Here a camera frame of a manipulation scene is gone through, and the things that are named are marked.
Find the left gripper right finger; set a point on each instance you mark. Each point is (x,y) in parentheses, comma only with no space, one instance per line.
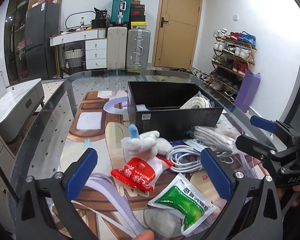
(218,172)

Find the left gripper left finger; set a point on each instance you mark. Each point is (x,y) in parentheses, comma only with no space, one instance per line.
(77,174)

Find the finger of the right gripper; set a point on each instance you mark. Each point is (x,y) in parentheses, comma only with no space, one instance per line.
(255,148)
(263,124)

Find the striped cloth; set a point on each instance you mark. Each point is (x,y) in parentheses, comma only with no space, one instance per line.
(217,139)

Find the green medicine packet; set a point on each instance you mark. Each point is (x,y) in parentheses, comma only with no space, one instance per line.
(182,199)

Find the person's left hand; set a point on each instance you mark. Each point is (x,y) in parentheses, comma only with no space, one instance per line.
(145,235)

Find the purple bag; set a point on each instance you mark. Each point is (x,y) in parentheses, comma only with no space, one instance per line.
(247,90)

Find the white plush toy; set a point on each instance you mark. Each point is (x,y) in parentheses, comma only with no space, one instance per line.
(144,146)

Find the wooden shoe rack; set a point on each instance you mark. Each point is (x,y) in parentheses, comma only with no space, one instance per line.
(233,56)

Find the black storage box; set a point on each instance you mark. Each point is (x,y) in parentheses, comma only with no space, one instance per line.
(164,101)

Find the grey marble side table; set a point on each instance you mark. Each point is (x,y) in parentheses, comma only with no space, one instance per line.
(17,106)

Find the woven laundry basket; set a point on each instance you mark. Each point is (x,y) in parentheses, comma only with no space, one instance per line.
(73,57)

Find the wooden door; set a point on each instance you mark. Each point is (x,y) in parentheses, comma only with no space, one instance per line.
(176,33)

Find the dark glass cabinet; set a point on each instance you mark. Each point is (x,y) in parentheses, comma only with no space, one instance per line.
(14,40)

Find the white drawer desk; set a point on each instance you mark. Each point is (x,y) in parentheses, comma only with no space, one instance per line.
(95,45)

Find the beige suitcase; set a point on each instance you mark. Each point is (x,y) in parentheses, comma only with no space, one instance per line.
(116,47)

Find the grey aluminium suitcase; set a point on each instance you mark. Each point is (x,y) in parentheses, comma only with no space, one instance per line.
(138,44)

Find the water bottle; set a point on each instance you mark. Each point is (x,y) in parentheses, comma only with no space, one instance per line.
(82,23)

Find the black bag on desk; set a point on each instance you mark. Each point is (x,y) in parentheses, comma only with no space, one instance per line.
(100,19)

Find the oval desk mirror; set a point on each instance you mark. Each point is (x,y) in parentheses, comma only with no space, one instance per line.
(73,21)

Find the black refrigerator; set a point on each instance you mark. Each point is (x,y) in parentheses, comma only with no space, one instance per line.
(42,22)

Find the stack of shoe boxes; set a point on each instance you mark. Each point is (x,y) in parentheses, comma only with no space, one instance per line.
(137,15)

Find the teal suitcase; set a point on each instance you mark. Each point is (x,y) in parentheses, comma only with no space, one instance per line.
(120,12)

